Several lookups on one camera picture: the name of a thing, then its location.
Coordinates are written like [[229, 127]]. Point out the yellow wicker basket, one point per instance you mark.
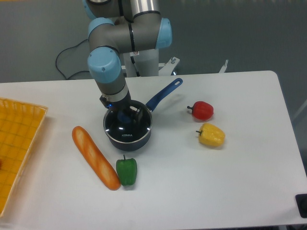
[[19, 125]]

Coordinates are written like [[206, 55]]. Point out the black table corner device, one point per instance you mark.
[[301, 200]]

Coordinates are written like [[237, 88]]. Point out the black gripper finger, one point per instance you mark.
[[136, 114]]

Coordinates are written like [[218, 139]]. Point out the green bell pepper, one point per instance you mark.
[[127, 171]]

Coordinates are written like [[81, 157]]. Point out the red bell pepper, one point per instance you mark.
[[202, 110]]

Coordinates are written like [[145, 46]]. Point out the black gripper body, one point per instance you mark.
[[122, 106]]

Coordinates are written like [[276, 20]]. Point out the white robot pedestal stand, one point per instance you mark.
[[146, 64]]

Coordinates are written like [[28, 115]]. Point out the dark blue saucepan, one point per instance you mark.
[[151, 105]]

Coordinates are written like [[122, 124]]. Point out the orange baguette bread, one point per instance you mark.
[[94, 157]]

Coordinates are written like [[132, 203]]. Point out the glass lid blue knob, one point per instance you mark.
[[122, 129]]

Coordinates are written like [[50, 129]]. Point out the yellow bell pepper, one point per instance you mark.
[[210, 135]]

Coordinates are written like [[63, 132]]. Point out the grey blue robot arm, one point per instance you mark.
[[118, 27]]

